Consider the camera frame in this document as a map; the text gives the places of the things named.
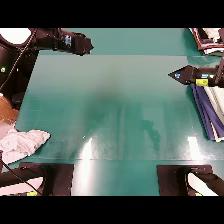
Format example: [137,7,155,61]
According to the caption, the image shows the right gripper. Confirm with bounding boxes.
[189,65,218,88]

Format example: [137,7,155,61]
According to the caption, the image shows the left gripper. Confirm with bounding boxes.
[71,32,95,57]

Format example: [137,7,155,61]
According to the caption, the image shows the white garment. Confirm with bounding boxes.
[203,86,224,135]
[0,127,52,165]

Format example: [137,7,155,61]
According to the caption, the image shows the white folded garment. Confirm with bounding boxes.
[203,86,224,135]

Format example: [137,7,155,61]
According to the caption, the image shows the dark red garment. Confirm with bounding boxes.
[188,27,224,52]

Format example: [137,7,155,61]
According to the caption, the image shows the purple garment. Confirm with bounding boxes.
[189,83,224,143]

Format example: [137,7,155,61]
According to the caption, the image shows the cream garment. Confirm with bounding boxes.
[202,27,222,39]

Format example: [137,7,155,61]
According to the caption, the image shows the black cable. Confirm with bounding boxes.
[0,159,45,197]

